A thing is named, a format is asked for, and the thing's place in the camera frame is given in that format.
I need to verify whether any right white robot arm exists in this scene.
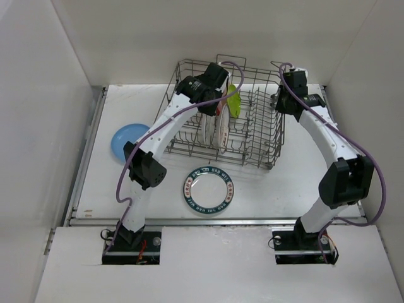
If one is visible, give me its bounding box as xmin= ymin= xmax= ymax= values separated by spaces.
xmin=275 ymin=69 xmax=374 ymax=249

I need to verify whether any white ceramic plate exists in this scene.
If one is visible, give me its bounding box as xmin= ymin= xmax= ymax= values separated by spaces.
xmin=201 ymin=114 xmax=215 ymax=147
xmin=182 ymin=165 xmax=235 ymax=217

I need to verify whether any blue plastic plate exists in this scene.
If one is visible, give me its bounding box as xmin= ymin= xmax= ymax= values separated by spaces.
xmin=110 ymin=123 xmax=149 ymax=163

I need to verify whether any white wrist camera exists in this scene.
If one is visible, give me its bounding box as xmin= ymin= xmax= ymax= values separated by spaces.
xmin=216 ymin=71 xmax=236 ymax=116
xmin=289 ymin=66 xmax=308 ymax=77

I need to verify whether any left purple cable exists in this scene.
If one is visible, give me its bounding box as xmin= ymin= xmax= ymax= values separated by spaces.
xmin=104 ymin=61 xmax=246 ymax=256

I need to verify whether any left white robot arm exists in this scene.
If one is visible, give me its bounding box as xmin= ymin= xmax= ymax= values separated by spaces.
xmin=114 ymin=62 xmax=230 ymax=251

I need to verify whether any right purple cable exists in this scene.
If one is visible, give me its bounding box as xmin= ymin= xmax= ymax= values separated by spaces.
xmin=278 ymin=62 xmax=387 ymax=263

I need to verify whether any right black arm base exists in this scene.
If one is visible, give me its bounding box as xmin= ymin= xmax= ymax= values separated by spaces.
xmin=268 ymin=229 xmax=340 ymax=265

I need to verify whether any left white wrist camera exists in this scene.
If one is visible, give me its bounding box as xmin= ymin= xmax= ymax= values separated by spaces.
xmin=216 ymin=71 xmax=236 ymax=116

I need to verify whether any grey wire dish rack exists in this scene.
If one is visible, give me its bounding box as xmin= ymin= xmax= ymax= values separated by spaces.
xmin=165 ymin=54 xmax=285 ymax=169

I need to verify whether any purple cable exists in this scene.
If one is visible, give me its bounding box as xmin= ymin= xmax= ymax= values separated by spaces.
xmin=104 ymin=61 xmax=246 ymax=256
xmin=278 ymin=62 xmax=387 ymax=263

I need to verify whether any white printed plate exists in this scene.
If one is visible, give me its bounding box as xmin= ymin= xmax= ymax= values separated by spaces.
xmin=217 ymin=105 xmax=230 ymax=154

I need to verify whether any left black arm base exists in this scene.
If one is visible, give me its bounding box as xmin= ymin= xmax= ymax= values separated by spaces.
xmin=102 ymin=230 xmax=162 ymax=265

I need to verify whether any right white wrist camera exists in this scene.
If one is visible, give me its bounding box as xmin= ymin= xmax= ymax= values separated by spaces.
xmin=289 ymin=66 xmax=308 ymax=77

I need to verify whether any green plastic plate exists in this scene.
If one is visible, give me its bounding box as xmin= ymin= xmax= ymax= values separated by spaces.
xmin=227 ymin=84 xmax=241 ymax=118

